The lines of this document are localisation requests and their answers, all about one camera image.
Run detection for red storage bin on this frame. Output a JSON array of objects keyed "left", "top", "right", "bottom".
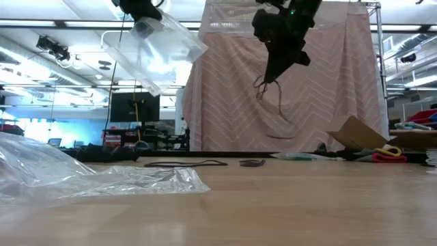
[{"left": 405, "top": 108, "right": 437, "bottom": 126}]

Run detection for black ceiling-mounted device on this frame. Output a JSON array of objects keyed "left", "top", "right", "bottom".
[
  {"left": 36, "top": 34, "right": 72, "bottom": 62},
  {"left": 399, "top": 52, "right": 418, "bottom": 64}
]

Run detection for cluttered black workbench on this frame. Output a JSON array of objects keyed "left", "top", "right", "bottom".
[{"left": 102, "top": 122, "right": 191, "bottom": 152}]

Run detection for black hanging cable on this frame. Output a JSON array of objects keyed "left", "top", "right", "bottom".
[{"left": 103, "top": 13, "right": 126, "bottom": 146}]

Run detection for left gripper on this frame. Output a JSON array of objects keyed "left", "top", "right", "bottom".
[{"left": 119, "top": 0, "right": 163, "bottom": 39}]

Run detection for dark grey loop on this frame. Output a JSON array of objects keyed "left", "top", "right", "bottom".
[{"left": 315, "top": 142, "right": 379, "bottom": 161}]

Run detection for small cardboard box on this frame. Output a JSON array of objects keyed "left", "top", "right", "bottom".
[{"left": 326, "top": 115, "right": 437, "bottom": 152}]

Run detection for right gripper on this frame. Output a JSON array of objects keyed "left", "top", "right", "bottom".
[{"left": 251, "top": 10, "right": 312, "bottom": 85}]

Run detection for crumpled clear zip bag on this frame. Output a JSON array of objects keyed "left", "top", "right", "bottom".
[{"left": 0, "top": 129, "right": 211, "bottom": 206}]

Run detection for yellow hanging cable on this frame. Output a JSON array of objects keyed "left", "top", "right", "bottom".
[{"left": 134, "top": 95, "right": 143, "bottom": 142}]

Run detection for clear zip bag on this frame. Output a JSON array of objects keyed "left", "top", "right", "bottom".
[
  {"left": 101, "top": 9, "right": 209, "bottom": 98},
  {"left": 0, "top": 129, "right": 211, "bottom": 206},
  {"left": 271, "top": 151, "right": 345, "bottom": 163}
]

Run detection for yellow loop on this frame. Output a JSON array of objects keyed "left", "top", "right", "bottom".
[{"left": 376, "top": 145, "right": 404, "bottom": 158}]

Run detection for black monitor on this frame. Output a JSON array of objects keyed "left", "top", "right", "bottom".
[{"left": 109, "top": 91, "right": 161, "bottom": 123}]

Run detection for metal rack frame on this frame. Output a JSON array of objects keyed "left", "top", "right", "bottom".
[{"left": 361, "top": 1, "right": 391, "bottom": 137}]

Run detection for red loop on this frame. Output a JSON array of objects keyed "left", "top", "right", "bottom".
[{"left": 371, "top": 152, "right": 409, "bottom": 163}]

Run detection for grey round base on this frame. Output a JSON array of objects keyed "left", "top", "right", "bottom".
[{"left": 133, "top": 140, "right": 151, "bottom": 153}]

